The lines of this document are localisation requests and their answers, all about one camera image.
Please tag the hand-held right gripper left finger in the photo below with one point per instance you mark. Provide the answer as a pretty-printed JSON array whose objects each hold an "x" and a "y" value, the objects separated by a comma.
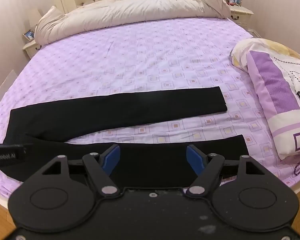
[{"x": 112, "y": 158}]

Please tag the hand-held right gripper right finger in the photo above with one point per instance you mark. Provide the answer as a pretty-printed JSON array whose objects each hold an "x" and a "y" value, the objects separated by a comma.
[{"x": 194, "y": 159}]

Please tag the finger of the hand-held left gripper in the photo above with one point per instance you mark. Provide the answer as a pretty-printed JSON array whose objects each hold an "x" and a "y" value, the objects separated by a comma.
[{"x": 28, "y": 147}]

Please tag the black pants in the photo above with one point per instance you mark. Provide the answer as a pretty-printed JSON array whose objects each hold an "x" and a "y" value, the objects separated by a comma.
[{"x": 115, "y": 110}]

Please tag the cream nightstand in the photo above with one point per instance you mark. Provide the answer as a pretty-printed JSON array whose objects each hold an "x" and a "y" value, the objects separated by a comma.
[
  {"x": 240, "y": 13},
  {"x": 31, "y": 48}
]

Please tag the bed with purple patterned sheet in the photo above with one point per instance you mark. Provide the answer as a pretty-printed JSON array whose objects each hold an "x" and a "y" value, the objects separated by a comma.
[{"x": 140, "y": 55}]

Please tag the folded purple and white quilt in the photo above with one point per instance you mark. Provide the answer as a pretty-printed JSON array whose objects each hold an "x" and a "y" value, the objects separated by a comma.
[{"x": 270, "y": 80}]

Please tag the framed photo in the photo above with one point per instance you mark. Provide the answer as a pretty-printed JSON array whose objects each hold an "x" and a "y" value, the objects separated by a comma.
[
  {"x": 235, "y": 0},
  {"x": 29, "y": 35}
]

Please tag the beige duvet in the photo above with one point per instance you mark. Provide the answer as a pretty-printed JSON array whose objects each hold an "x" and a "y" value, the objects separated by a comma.
[{"x": 127, "y": 12}]

